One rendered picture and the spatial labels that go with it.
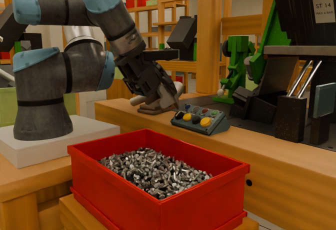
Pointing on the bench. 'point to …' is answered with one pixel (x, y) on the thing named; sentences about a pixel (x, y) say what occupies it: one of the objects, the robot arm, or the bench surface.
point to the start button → (205, 122)
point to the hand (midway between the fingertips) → (171, 102)
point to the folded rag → (151, 109)
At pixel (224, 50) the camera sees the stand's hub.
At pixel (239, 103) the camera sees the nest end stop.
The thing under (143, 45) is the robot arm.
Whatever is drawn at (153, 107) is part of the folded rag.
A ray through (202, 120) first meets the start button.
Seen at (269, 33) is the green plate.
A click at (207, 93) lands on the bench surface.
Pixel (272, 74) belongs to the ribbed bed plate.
